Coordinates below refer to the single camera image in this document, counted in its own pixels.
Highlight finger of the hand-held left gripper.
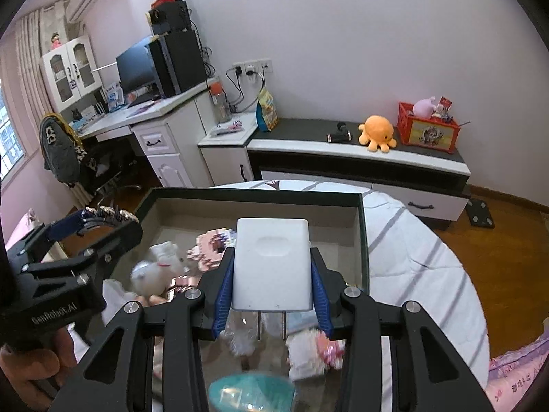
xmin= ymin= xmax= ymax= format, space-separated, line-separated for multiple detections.
xmin=6 ymin=214 xmax=93 ymax=273
xmin=26 ymin=221 xmax=144 ymax=286

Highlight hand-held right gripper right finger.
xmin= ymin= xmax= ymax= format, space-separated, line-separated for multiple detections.
xmin=309 ymin=247 xmax=494 ymax=412

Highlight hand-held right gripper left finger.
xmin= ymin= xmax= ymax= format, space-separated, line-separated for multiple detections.
xmin=45 ymin=247 xmax=236 ymax=412

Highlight white dog figurine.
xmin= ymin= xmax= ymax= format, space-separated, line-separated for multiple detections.
xmin=131 ymin=242 xmax=185 ymax=297

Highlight dark green shallow box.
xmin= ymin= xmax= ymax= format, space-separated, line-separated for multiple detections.
xmin=103 ymin=186 xmax=372 ymax=305

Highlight person's left hand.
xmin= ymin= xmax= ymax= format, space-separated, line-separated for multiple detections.
xmin=0 ymin=324 xmax=80 ymax=412

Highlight clear plastic packet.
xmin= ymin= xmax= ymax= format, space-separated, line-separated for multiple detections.
xmin=287 ymin=311 xmax=320 ymax=335

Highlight white radiator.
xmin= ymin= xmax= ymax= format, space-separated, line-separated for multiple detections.
xmin=71 ymin=184 xmax=93 ymax=207

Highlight rose gold small trinket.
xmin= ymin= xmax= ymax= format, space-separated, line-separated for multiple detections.
xmin=167 ymin=277 xmax=200 ymax=301

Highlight pink bed blanket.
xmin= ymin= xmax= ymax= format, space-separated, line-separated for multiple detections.
xmin=9 ymin=208 xmax=48 ymax=250

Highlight white fluffy pompom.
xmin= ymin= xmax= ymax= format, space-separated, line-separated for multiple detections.
xmin=227 ymin=313 xmax=258 ymax=357

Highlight white pink plush toy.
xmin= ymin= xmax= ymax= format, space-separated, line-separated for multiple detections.
xmin=285 ymin=328 xmax=346 ymax=380

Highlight pink pixel block figure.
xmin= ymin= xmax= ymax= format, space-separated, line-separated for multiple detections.
xmin=195 ymin=229 xmax=236 ymax=271

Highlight black office chair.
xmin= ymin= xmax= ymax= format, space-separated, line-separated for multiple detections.
xmin=40 ymin=114 xmax=142 ymax=207

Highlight grey patterned jacket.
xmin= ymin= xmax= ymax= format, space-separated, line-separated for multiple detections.
xmin=40 ymin=114 xmax=84 ymax=185

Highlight teal round lid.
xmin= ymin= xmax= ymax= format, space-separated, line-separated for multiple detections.
xmin=208 ymin=373 xmax=296 ymax=412

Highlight white desk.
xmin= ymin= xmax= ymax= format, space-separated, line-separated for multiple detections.
xmin=71 ymin=78 xmax=217 ymax=190

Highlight white striped tablecloth table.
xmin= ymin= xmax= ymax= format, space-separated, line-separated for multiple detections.
xmin=210 ymin=179 xmax=490 ymax=396

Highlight window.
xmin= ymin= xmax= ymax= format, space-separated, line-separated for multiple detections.
xmin=0 ymin=81 xmax=26 ymax=181

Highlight small white side cabinet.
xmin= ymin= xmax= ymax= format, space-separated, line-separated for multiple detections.
xmin=198 ymin=112 xmax=260 ymax=187

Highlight blue boxes on desk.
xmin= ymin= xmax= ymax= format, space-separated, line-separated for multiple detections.
xmin=105 ymin=82 xmax=125 ymax=110

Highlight white glass-door cabinet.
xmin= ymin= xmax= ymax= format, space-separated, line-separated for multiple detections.
xmin=39 ymin=35 xmax=104 ymax=114

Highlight black and white low cabinet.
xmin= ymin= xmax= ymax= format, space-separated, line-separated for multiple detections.
xmin=246 ymin=118 xmax=471 ymax=230

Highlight flat pink packet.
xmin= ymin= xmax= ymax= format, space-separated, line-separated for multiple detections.
xmin=212 ymin=122 xmax=245 ymax=136

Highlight pale pink curtain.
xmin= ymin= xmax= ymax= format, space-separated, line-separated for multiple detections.
xmin=0 ymin=9 xmax=56 ymax=121

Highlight black massage gun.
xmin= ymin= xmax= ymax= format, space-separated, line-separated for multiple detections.
xmin=328 ymin=121 xmax=353 ymax=143

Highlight orange-capped water bottle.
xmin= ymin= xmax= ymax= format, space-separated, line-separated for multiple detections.
xmin=210 ymin=82 xmax=232 ymax=123

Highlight black computer monitor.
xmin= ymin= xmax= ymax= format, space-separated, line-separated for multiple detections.
xmin=116 ymin=36 xmax=161 ymax=95

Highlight orange octopus plush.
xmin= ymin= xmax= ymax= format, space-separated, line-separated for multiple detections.
xmin=358 ymin=115 xmax=397 ymax=154

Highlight black floor scale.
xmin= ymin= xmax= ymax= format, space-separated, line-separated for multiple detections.
xmin=467 ymin=197 xmax=496 ymax=228

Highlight black computer tower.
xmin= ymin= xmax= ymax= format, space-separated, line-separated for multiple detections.
xmin=148 ymin=30 xmax=208 ymax=97

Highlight blue yellow snack bag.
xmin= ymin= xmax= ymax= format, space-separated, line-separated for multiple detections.
xmin=256 ymin=88 xmax=279 ymax=132

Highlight red storage crate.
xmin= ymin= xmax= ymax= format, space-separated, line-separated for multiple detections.
xmin=397 ymin=102 xmax=460 ymax=154

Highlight pink printed quilt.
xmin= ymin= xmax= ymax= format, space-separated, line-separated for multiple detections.
xmin=487 ymin=335 xmax=549 ymax=412

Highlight black speaker box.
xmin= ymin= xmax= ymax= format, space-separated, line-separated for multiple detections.
xmin=148 ymin=0 xmax=191 ymax=35

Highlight small toys in crate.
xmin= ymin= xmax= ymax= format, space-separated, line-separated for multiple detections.
xmin=431 ymin=96 xmax=455 ymax=123

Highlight white wall outlet strip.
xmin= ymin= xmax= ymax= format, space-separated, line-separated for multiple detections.
xmin=233 ymin=58 xmax=274 ymax=75

